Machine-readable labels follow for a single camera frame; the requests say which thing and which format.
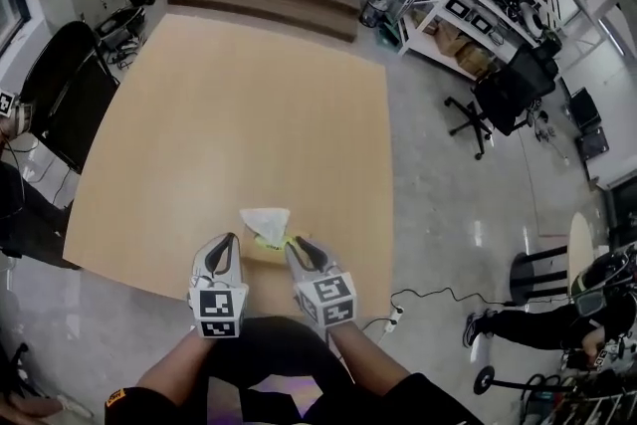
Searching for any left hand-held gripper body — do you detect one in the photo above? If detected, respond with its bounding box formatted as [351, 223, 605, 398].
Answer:
[187, 276, 250, 340]

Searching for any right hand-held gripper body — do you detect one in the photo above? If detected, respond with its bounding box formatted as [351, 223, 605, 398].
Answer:
[292, 270, 357, 330]

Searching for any white tissue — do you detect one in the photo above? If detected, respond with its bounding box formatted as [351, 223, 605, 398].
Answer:
[239, 206, 292, 246]

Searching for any person's left forearm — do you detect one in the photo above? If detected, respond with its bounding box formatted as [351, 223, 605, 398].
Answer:
[135, 327, 218, 415]

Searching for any person's right forearm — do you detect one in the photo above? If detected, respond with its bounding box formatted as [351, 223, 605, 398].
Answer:
[327, 319, 415, 397]

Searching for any wooden tissue box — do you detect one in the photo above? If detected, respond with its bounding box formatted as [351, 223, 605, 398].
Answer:
[240, 225, 316, 266]

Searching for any person's black clothing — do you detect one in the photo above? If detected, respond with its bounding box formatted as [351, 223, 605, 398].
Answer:
[104, 315, 487, 425]

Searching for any white power strip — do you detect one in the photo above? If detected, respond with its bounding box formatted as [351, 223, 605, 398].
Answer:
[384, 306, 406, 334]

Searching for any black stanchion base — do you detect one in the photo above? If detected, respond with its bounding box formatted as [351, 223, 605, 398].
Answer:
[473, 363, 574, 397]

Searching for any black chair beside table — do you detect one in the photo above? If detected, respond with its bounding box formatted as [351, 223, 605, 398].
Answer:
[21, 20, 121, 176]

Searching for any green dustpan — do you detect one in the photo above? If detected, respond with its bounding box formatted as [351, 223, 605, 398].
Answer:
[379, 19, 402, 49]

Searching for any black office chair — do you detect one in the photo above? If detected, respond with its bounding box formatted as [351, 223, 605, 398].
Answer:
[443, 41, 560, 161]

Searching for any round beige side table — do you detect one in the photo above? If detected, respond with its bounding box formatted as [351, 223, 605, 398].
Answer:
[509, 211, 596, 308]

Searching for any cardboard box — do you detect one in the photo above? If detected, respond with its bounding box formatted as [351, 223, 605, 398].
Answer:
[432, 21, 475, 57]
[457, 44, 500, 79]

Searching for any black round chair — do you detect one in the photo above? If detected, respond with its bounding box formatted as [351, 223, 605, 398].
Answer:
[94, 0, 156, 52]

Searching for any mesh trash bin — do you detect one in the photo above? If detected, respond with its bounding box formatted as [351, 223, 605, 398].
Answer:
[358, 0, 389, 29]

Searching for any white case black panel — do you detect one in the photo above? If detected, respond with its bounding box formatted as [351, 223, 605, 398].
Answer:
[443, 0, 472, 22]
[467, 11, 495, 37]

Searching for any black equipment case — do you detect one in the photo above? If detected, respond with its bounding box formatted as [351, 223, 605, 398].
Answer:
[566, 86, 603, 131]
[575, 125, 611, 166]

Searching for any white round device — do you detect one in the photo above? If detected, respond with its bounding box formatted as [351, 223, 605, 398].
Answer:
[519, 1, 546, 37]

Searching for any black power cable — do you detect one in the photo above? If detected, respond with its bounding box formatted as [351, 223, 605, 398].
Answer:
[389, 288, 520, 316]

